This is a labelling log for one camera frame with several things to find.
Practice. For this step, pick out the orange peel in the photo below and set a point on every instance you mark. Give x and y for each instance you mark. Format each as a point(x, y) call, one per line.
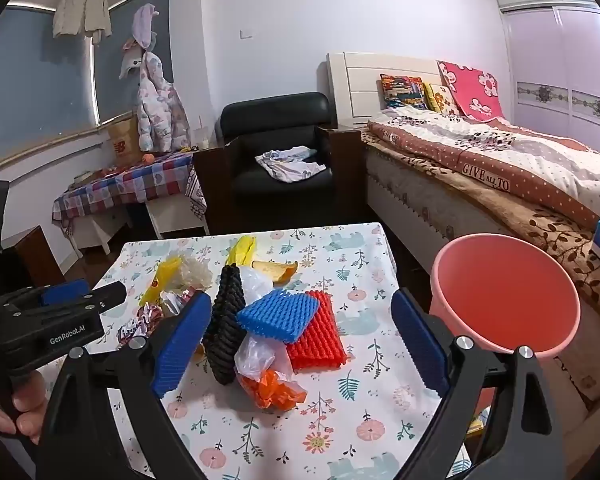
point(275, 271)

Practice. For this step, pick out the white knitted sweater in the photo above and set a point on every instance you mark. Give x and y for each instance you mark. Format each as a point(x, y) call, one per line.
point(82, 10)

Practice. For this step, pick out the white quilted mattress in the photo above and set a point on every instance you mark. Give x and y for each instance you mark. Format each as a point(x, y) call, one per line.
point(405, 200)

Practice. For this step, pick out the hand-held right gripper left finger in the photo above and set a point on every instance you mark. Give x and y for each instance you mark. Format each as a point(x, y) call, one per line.
point(180, 345)

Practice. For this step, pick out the shiny colourful foil wrapper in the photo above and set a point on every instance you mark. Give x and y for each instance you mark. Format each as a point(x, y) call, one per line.
point(145, 317)

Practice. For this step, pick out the red foam fruit net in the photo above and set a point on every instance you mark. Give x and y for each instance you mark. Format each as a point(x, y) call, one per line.
point(320, 347)

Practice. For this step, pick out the pink plastic bucket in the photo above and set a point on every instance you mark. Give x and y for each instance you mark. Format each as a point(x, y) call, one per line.
point(505, 300)

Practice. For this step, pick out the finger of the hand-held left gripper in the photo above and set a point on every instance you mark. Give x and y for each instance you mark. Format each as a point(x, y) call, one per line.
point(107, 295)
point(65, 292)

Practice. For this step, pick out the floral tablecloth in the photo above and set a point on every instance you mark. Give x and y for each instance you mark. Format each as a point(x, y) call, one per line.
point(330, 410)

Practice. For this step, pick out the yellow snack packet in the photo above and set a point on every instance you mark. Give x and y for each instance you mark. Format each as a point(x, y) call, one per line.
point(162, 275)

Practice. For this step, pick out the person's left hand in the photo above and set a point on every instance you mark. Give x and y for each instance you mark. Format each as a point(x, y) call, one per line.
point(27, 410)

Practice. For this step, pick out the black foam fruit net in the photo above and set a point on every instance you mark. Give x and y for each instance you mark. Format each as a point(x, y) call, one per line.
point(225, 320)

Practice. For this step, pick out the yellow flower pillow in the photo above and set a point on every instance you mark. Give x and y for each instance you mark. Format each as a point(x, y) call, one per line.
point(442, 99)

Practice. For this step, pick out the orange plastic bag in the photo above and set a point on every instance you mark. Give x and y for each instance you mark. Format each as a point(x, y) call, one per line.
point(275, 390)

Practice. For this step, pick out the yellow printed box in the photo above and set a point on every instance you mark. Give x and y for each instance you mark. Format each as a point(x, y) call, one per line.
point(476, 422)

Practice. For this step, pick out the dotted floral quilt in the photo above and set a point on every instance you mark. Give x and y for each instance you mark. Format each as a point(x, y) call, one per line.
point(505, 155)

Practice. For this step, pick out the bed with patterned blankets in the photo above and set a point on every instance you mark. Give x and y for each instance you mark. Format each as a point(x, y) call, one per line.
point(545, 232)

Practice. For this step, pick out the yellow plastic bag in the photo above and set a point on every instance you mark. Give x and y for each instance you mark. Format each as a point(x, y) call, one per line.
point(241, 250)

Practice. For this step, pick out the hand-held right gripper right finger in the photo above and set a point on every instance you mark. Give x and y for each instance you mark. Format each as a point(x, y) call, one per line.
point(420, 340)

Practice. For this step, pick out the white hanging cloth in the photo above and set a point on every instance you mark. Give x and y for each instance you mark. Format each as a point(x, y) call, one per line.
point(130, 62)

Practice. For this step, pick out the blue foam fruit net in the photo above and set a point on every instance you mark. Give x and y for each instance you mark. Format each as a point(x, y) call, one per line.
point(280, 315)

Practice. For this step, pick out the white printed cloth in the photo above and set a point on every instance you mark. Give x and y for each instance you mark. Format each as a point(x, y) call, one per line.
point(290, 165)

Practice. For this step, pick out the black leather armchair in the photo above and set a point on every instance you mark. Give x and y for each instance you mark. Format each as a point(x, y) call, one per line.
point(280, 115)

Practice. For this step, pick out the beige cardboard box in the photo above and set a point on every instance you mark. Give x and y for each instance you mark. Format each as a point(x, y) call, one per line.
point(575, 395)

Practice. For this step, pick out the white bed headboard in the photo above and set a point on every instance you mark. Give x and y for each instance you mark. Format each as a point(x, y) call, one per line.
point(360, 80)

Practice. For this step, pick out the white stool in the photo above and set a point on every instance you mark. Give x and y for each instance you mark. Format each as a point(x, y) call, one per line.
point(170, 215)

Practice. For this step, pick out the white fluffy wad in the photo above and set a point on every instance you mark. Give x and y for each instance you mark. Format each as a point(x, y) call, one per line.
point(255, 355)

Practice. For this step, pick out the pink hanging garment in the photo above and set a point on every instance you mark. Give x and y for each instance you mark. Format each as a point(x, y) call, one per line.
point(144, 25)

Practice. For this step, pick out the brown paper bag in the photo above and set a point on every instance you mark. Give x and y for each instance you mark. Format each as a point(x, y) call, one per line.
point(122, 142)

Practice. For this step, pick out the plastic cup with straw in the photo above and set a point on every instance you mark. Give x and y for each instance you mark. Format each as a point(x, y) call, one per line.
point(201, 136)

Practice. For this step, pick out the pink flower pillow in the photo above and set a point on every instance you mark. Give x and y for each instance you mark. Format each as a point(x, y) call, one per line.
point(472, 87)

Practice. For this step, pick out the checkered tablecloth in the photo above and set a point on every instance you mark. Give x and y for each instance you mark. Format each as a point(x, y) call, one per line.
point(125, 185)

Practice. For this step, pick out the grey fluffy wad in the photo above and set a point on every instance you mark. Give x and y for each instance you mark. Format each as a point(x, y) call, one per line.
point(195, 272)

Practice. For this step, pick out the colourful patterned pillow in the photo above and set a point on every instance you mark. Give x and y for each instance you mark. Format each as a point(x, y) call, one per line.
point(402, 91)

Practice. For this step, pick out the floral padded jacket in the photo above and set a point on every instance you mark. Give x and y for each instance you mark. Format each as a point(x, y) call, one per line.
point(155, 110)

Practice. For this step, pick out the lilac sliding wardrobe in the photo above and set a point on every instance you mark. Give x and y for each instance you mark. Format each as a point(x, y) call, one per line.
point(555, 50)

